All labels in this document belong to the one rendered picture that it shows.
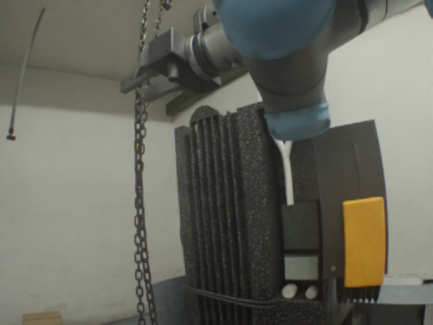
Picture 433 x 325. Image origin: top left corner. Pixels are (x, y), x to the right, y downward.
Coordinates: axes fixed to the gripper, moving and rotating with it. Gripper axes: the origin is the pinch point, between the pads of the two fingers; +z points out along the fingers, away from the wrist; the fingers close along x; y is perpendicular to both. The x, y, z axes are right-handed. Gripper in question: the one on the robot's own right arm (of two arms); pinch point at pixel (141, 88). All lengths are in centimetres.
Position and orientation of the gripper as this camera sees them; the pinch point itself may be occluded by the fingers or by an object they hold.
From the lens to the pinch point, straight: 45.0
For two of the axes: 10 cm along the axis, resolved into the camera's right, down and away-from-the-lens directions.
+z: -8.5, 1.8, 5.0
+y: 0.9, 9.8, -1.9
